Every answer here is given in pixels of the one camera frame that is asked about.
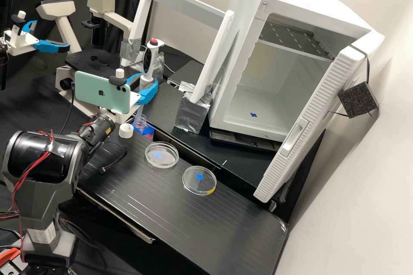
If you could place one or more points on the petri dish lid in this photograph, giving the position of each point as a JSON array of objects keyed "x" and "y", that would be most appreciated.
[{"x": 199, "y": 181}]

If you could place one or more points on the petri dish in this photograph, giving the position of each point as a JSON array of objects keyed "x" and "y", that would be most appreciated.
[{"x": 161, "y": 155}]

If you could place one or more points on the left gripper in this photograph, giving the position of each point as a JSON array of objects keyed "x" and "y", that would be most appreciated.
[{"x": 19, "y": 43}]

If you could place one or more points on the white pipette stand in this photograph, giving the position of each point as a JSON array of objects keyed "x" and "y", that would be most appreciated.
[{"x": 180, "y": 1}]

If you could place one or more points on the white incubator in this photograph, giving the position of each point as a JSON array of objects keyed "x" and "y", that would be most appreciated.
[{"x": 290, "y": 7}]

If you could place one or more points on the white cap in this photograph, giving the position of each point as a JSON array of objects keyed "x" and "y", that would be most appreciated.
[{"x": 126, "y": 131}]

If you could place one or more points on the right wrist camera phone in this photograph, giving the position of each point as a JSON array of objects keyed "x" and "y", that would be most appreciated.
[{"x": 96, "y": 89}]

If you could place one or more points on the pipette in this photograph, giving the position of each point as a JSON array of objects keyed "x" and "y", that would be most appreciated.
[{"x": 151, "y": 59}]

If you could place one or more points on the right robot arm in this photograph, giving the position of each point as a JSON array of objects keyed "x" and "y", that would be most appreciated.
[{"x": 38, "y": 172}]

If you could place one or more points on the incubator door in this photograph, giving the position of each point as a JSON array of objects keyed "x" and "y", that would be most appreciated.
[{"x": 309, "y": 120}]

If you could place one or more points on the cream microscope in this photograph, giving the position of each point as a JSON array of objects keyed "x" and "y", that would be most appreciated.
[{"x": 66, "y": 30}]

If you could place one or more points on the small bottle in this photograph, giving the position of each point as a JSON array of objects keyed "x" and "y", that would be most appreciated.
[{"x": 141, "y": 124}]

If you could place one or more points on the left phone holder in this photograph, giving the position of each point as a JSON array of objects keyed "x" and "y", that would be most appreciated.
[{"x": 21, "y": 14}]

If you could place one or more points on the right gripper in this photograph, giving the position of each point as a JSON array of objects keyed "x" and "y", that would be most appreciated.
[{"x": 127, "y": 117}]

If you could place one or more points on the black tray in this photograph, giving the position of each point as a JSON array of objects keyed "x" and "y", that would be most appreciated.
[{"x": 238, "y": 141}]

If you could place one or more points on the black platform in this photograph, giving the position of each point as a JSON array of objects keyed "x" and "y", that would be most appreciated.
[
  {"x": 187, "y": 72},
  {"x": 167, "y": 104},
  {"x": 193, "y": 223}
]

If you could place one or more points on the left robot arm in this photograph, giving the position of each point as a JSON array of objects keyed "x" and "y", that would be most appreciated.
[{"x": 2, "y": 46}]

